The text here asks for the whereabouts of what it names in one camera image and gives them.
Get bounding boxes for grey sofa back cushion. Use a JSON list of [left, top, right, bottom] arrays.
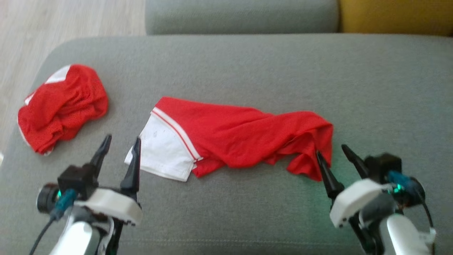
[[145, 0, 340, 35]]

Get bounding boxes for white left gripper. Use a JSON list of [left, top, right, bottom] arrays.
[[73, 134, 143, 253]]

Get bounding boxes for grey sofa seat cushion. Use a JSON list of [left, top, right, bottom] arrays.
[[0, 33, 453, 255]]

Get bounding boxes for red jersey with number 23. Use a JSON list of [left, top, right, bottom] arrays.
[[124, 96, 334, 182]]

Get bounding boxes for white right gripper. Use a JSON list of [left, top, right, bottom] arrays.
[[316, 144, 394, 255]]

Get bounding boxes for yellow sofa cushion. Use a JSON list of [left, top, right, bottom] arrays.
[[339, 0, 453, 36]]

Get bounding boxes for red shorts with white stripe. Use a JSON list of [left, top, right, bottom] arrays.
[[17, 64, 109, 156]]

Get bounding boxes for right arm cable blue plug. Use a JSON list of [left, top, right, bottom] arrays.
[[387, 170, 436, 245]]

